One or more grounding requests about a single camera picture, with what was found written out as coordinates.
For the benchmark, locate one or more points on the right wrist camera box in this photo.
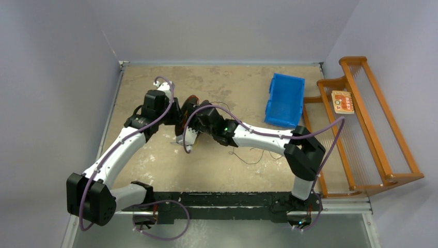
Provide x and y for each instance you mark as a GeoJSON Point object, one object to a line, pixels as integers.
{"type": "Point", "coordinates": [190, 136]}

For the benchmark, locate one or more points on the orange patterned card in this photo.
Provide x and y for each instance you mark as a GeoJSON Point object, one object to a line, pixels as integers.
{"type": "Point", "coordinates": [342, 102]}

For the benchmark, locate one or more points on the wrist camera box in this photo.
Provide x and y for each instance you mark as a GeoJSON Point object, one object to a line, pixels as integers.
{"type": "Point", "coordinates": [190, 136]}
{"type": "Point", "coordinates": [164, 86]}

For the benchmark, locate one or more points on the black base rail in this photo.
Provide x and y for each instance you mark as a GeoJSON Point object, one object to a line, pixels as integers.
{"type": "Point", "coordinates": [277, 207]}

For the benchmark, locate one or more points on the blue plastic bin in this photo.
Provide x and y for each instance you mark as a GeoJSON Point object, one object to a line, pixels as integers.
{"type": "Point", "coordinates": [284, 107]}

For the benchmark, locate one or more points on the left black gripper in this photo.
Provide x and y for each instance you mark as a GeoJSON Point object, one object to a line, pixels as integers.
{"type": "Point", "coordinates": [175, 111]}

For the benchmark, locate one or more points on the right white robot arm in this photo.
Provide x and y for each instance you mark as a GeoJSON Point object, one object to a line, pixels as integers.
{"type": "Point", "coordinates": [303, 152]}

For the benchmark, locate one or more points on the black cable spool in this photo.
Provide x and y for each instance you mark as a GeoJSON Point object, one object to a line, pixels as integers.
{"type": "Point", "coordinates": [181, 113]}

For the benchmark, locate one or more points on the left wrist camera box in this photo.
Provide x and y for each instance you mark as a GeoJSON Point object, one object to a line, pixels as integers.
{"type": "Point", "coordinates": [164, 86]}

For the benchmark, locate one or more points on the orange wooden rack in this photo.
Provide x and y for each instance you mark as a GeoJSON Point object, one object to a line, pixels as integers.
{"type": "Point", "coordinates": [371, 155]}

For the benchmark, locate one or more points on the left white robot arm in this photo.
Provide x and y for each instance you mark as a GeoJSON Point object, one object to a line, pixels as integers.
{"type": "Point", "coordinates": [89, 194]}

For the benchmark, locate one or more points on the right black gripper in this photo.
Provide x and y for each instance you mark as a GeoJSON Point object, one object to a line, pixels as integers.
{"type": "Point", "coordinates": [190, 123]}

